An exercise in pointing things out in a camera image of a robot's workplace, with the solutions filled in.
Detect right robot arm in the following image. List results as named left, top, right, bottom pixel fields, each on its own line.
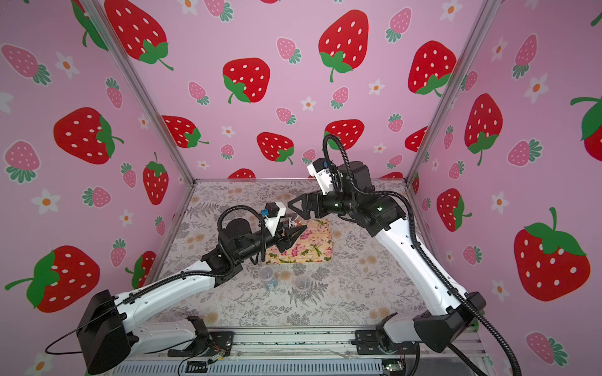
left=288, top=134, right=522, bottom=375

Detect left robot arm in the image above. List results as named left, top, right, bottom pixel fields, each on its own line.
left=76, top=202, right=307, bottom=375

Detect clear jar blue candies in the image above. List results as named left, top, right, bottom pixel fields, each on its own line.
left=258, top=266, right=277, bottom=290

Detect clear jar middle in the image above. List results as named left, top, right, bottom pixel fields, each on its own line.
left=294, top=275, right=313, bottom=293

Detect floral rectangular tray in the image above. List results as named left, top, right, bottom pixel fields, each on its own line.
left=265, top=219, right=333, bottom=264

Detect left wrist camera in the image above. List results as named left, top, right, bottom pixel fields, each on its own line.
left=261, top=202, right=286, bottom=236

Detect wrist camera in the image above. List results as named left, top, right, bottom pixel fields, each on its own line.
left=261, top=202, right=286, bottom=236
left=307, top=158, right=342, bottom=196

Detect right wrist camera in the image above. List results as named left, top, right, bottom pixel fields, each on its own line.
left=307, top=158, right=342, bottom=196

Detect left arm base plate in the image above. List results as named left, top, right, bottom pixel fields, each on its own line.
left=168, top=332, right=235, bottom=358

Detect aluminium front rail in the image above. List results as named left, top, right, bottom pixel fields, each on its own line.
left=111, top=327, right=473, bottom=375

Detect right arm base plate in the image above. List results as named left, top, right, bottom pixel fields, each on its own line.
left=351, top=330, right=418, bottom=356

